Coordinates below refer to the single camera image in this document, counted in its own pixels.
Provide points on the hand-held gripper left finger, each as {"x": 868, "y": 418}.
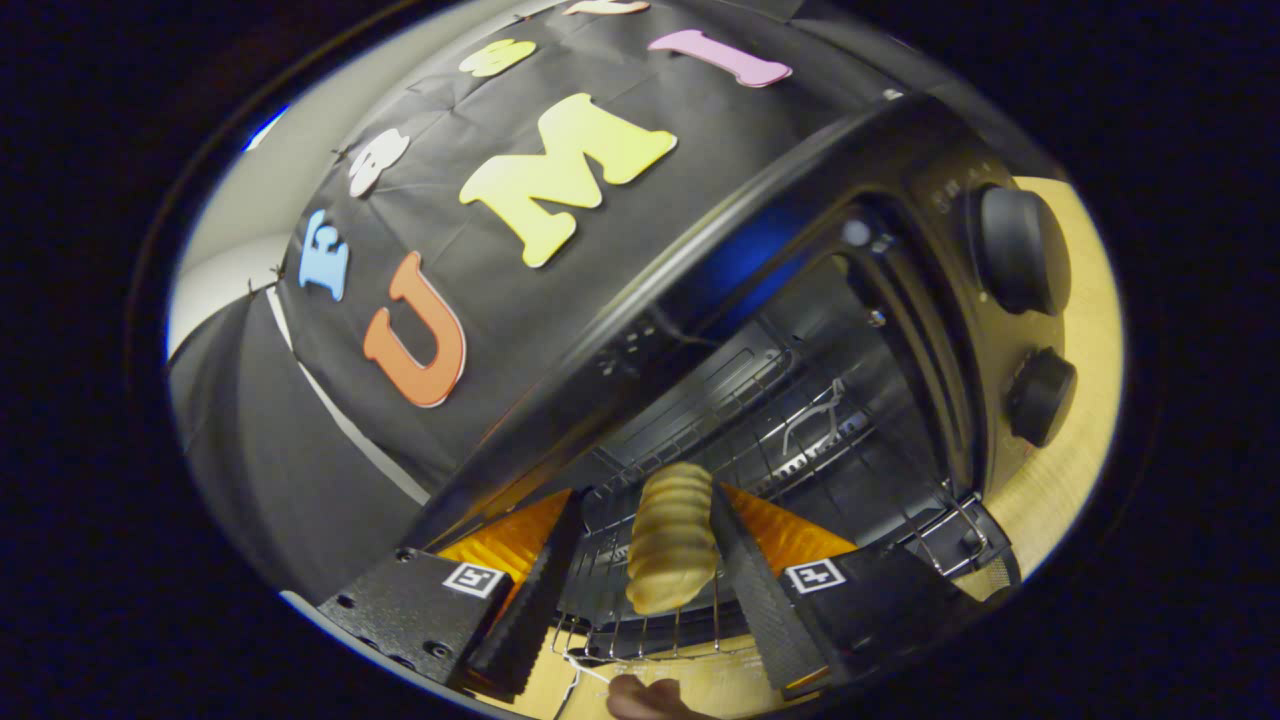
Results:
{"x": 525, "y": 610}

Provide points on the black toaster oven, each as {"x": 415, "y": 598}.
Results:
{"x": 700, "y": 260}

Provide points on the yellow ridged bread roll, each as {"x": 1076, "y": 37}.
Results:
{"x": 670, "y": 540}

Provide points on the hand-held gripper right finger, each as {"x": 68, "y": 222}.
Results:
{"x": 760, "y": 600}

